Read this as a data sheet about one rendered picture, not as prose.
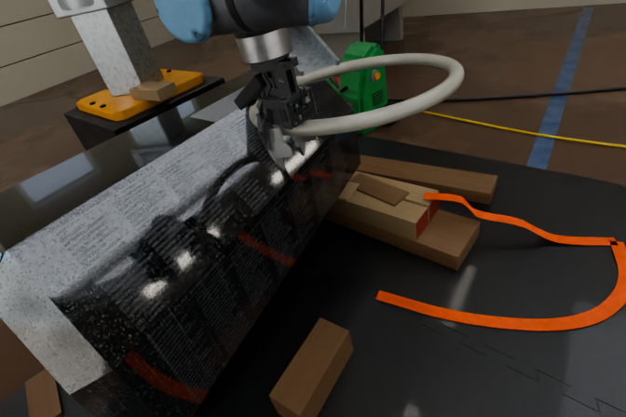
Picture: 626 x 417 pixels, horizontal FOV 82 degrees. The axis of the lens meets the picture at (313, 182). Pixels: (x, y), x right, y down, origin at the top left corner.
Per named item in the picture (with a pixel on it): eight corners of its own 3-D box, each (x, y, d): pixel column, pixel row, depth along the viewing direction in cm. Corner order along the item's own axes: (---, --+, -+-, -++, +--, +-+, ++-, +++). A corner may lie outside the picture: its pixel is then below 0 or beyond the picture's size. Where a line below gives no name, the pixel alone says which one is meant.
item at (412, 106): (238, 102, 103) (235, 92, 101) (393, 55, 111) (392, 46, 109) (275, 165, 60) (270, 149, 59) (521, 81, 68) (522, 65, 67)
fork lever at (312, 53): (236, 3, 148) (233, -10, 144) (280, -9, 151) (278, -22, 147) (290, 90, 104) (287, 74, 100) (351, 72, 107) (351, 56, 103)
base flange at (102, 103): (76, 110, 185) (72, 100, 182) (159, 74, 213) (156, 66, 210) (119, 123, 155) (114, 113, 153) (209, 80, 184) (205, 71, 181)
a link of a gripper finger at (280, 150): (289, 178, 68) (284, 129, 65) (268, 172, 72) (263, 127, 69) (300, 173, 70) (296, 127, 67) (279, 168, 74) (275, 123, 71)
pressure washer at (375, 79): (369, 110, 293) (356, -8, 245) (401, 120, 268) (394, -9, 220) (335, 127, 279) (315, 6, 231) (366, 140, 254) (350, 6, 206)
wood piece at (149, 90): (133, 99, 166) (128, 89, 163) (151, 90, 172) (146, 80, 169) (161, 101, 156) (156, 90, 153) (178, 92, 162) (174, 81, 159)
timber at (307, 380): (307, 434, 110) (299, 416, 103) (277, 413, 116) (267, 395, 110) (354, 350, 129) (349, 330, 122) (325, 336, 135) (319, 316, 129)
